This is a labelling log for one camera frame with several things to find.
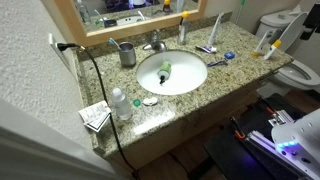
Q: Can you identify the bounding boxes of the purple toothpaste tube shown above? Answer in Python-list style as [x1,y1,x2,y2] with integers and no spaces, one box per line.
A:
[196,46,217,54]

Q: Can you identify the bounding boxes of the clear plastic bottle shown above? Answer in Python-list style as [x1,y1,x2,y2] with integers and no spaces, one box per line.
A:
[112,88,133,120]

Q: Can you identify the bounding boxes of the spray bottle yellow cap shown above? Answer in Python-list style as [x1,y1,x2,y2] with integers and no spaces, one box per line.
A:
[177,11,189,45]

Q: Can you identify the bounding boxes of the chrome faucet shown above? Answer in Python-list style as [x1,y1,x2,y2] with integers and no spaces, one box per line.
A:
[143,29,167,52]

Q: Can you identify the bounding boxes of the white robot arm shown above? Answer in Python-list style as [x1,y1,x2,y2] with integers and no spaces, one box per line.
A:
[271,109,320,180]

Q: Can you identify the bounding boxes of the white wall outlet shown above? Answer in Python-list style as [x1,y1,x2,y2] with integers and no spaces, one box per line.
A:
[48,33,71,70]

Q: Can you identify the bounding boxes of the wood framed mirror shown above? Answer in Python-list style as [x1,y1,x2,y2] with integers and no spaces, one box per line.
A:
[53,0,207,46]

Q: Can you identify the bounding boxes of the grey metal cup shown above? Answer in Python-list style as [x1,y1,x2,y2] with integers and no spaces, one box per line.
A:
[119,42,136,67]

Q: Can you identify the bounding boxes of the white toilet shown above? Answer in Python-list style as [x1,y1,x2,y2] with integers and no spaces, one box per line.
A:
[256,10,320,97]

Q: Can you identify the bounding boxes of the blue razor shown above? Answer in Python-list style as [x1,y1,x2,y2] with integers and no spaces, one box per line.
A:
[207,60,228,67]

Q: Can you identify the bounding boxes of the white CeraVe tube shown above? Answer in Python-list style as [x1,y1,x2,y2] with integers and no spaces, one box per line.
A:
[208,12,225,45]

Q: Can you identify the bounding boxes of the green soap bottle in sink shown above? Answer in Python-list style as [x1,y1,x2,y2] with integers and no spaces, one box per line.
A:
[158,61,171,84]

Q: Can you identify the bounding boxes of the white contact lens case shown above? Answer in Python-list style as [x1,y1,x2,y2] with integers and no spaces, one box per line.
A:
[143,97,158,106]

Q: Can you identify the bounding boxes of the white oval sink basin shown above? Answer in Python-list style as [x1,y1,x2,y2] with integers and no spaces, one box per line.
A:
[136,50,208,95]

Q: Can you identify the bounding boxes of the blue toothbrush in cup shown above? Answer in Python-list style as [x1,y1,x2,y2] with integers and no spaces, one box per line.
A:
[109,38,122,51]

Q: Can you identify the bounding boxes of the green bottle cap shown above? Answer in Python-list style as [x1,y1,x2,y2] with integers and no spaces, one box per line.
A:
[133,99,141,107]

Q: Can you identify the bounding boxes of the black power cable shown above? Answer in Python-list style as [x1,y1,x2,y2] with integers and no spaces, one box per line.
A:
[55,42,138,174]

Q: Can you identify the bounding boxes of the wooden vanity cabinet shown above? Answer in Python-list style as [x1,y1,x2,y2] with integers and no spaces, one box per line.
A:
[105,70,271,169]

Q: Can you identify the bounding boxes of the black robot cart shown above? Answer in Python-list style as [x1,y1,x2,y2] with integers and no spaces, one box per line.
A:
[205,94,311,180]

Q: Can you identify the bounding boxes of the blue floss box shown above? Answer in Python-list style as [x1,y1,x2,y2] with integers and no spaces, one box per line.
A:
[224,52,235,60]

